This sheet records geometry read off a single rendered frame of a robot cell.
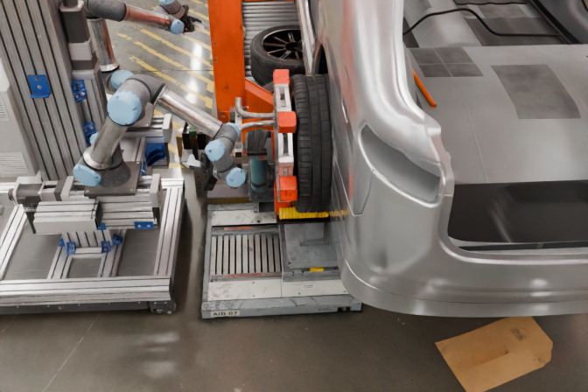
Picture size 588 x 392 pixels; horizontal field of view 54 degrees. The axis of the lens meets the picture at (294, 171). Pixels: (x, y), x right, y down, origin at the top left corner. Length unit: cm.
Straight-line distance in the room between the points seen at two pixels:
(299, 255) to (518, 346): 119
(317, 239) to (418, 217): 147
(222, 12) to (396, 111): 148
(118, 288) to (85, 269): 25
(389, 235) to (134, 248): 175
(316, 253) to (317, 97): 94
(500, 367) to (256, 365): 118
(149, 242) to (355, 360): 125
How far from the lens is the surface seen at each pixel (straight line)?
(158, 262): 314
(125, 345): 315
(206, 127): 233
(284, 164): 252
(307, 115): 249
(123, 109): 221
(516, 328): 331
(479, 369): 311
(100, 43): 303
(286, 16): 540
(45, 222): 277
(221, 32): 300
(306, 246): 316
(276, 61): 416
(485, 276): 196
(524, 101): 298
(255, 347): 304
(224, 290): 316
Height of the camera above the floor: 254
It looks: 40 degrees down
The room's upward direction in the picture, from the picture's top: 1 degrees clockwise
